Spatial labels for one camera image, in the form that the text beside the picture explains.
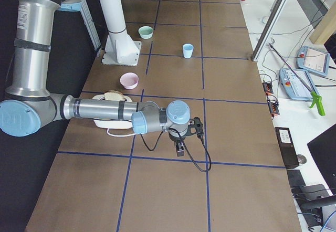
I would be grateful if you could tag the pink bowl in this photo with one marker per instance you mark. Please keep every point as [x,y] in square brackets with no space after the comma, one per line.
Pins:
[129,80]

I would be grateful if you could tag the light blue cup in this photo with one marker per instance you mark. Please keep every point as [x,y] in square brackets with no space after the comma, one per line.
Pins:
[187,50]

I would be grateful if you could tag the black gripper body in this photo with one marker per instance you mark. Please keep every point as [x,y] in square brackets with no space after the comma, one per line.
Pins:
[175,138]

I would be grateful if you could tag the teach pendant near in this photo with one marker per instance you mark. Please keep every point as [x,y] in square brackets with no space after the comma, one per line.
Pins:
[294,89]

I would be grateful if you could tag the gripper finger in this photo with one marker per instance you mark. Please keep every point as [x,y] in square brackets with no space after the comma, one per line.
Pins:
[179,148]

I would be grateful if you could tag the aluminium frame post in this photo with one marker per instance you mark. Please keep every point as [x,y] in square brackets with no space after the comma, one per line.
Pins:
[274,15]

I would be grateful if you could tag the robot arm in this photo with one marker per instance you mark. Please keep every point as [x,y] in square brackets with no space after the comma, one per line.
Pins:
[29,106]

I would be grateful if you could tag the bread slice in toaster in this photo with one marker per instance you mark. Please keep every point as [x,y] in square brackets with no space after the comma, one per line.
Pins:
[113,95]

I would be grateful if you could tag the teach pendant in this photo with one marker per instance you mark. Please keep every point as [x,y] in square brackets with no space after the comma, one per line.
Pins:
[294,89]
[313,60]

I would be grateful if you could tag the cream toaster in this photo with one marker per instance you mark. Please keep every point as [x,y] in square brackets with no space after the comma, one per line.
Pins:
[111,124]

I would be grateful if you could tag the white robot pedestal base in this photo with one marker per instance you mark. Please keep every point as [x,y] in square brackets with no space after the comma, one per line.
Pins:
[120,48]

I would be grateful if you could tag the green bowl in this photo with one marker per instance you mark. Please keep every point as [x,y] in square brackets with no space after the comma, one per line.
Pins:
[145,32]

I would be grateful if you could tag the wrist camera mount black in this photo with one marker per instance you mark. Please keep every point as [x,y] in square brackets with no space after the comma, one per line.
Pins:
[195,126]

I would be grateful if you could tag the green handled reacher grabber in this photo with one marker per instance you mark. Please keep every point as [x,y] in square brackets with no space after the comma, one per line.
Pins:
[316,99]

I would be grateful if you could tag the orange black connector block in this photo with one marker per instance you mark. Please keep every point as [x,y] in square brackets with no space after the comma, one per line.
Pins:
[272,101]

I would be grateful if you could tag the black monitor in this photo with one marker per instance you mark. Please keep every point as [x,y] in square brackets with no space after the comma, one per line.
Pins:
[322,149]

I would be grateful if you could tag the black box with label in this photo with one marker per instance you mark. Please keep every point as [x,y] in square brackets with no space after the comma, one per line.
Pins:
[287,148]

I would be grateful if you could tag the teach pendant far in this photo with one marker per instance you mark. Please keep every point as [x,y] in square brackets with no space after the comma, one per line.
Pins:
[313,60]

